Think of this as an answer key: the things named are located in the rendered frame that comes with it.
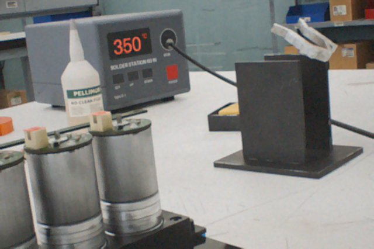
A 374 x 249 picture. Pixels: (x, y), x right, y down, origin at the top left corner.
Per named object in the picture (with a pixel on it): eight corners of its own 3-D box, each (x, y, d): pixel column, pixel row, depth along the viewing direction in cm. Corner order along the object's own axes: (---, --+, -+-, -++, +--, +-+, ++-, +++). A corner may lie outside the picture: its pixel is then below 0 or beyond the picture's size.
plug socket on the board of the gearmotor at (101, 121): (118, 128, 24) (116, 110, 24) (100, 132, 24) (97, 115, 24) (107, 126, 25) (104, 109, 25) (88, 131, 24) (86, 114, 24)
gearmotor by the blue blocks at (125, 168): (177, 241, 26) (163, 118, 25) (129, 262, 24) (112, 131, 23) (140, 228, 27) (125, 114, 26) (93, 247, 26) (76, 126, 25)
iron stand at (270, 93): (285, 231, 38) (367, 103, 33) (186, 143, 41) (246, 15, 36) (331, 200, 42) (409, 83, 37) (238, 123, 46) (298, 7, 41)
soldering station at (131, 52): (194, 97, 69) (184, 9, 67) (105, 118, 62) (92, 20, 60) (117, 90, 80) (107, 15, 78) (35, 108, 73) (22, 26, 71)
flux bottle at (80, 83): (85, 135, 55) (69, 20, 53) (61, 132, 57) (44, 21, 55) (113, 126, 57) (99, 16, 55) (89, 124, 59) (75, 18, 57)
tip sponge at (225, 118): (314, 115, 53) (312, 97, 52) (299, 130, 48) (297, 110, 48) (230, 117, 56) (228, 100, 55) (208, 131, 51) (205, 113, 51)
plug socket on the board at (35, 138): (55, 144, 22) (52, 126, 22) (34, 150, 22) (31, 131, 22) (44, 142, 23) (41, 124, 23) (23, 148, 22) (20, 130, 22)
